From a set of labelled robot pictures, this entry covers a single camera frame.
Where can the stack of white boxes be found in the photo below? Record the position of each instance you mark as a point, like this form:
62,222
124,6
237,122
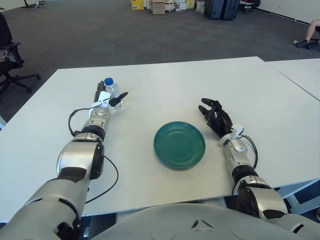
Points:
179,5

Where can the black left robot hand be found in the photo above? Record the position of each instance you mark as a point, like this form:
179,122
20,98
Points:
117,99

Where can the green round plate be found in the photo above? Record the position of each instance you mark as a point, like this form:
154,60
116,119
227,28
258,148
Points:
179,146

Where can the white table leg frame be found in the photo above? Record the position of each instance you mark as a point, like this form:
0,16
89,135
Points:
300,187

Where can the small white floor object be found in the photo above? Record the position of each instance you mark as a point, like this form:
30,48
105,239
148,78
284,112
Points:
295,41

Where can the clear bottle with blue cap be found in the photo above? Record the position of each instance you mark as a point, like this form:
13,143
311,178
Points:
113,88

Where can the yellow box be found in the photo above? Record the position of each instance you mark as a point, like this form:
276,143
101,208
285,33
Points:
137,5

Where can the black and red rolling chair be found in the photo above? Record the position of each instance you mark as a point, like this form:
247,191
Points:
249,4

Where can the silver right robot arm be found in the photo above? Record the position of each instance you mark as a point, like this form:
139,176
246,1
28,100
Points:
257,197

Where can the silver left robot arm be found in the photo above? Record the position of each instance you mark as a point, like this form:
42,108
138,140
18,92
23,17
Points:
80,155

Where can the brown cardboard box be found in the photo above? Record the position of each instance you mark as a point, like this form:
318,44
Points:
158,7

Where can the grey robot torso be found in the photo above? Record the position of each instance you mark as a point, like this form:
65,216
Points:
200,225

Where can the seated person in shorts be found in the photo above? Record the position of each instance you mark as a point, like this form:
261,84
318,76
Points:
308,30

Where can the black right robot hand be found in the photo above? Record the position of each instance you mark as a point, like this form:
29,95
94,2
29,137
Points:
221,121

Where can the clear plastic bag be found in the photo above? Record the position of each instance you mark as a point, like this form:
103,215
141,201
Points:
200,7

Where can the black and white floor stand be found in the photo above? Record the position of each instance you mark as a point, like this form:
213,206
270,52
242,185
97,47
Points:
35,3

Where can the black stand with caster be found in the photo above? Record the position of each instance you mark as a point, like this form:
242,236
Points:
318,213

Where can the black office chair with armrest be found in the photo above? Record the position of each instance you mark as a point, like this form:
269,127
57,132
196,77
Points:
10,63

